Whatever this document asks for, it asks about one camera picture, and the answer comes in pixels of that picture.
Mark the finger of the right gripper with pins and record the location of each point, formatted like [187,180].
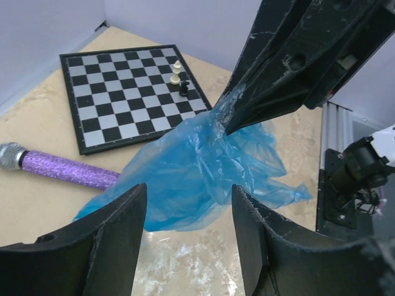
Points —
[331,43]
[257,78]

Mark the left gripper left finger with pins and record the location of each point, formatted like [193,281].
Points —
[96,255]

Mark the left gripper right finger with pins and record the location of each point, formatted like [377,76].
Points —
[280,257]

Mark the blue plastic trash bag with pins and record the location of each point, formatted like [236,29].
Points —
[189,172]

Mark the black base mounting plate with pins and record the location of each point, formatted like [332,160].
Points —
[344,217]

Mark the white chess piece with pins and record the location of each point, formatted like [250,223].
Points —
[175,78]

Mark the black chess piece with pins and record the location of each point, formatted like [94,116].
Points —
[183,90]

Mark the purple glitter toy microphone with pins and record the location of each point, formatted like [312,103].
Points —
[16,157]

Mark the black and silver chessboard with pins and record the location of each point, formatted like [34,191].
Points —
[123,97]

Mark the front aluminium rail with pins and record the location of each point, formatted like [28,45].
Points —
[340,128]

